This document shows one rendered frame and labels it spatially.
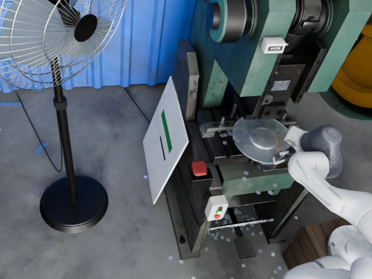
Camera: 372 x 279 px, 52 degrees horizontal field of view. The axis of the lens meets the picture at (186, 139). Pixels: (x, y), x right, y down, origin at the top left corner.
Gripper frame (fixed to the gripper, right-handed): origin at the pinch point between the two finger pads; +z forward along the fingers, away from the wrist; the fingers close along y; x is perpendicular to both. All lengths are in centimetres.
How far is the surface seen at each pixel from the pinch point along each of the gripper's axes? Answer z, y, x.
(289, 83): -15.0, 4.5, 27.8
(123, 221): 85, -59, -10
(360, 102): -17.7, 33.5, 15.9
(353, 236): 30, 49, -40
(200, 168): 7.4, -32.6, 2.0
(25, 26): -35, -92, 45
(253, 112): -0.3, -6.3, 21.6
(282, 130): 11.0, 11.9, 15.0
